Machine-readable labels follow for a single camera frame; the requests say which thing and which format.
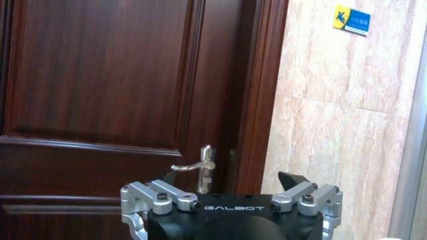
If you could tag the blue yellow caution sign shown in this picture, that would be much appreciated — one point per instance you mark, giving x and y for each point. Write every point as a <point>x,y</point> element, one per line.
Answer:
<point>352,20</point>

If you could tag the dark brown door frame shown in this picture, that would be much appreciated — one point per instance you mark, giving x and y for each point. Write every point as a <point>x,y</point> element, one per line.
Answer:
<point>258,95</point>

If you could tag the silver metal vertical frame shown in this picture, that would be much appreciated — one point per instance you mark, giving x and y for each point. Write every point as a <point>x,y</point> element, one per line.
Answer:
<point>409,150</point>

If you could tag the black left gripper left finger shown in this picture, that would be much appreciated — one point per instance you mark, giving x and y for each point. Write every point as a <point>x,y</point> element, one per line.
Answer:
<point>157,193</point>

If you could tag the dark brown wooden door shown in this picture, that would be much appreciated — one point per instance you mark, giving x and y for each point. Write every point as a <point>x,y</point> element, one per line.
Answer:
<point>101,110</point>

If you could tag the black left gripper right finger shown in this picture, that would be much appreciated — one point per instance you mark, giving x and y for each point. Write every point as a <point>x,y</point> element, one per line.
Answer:
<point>302,192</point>

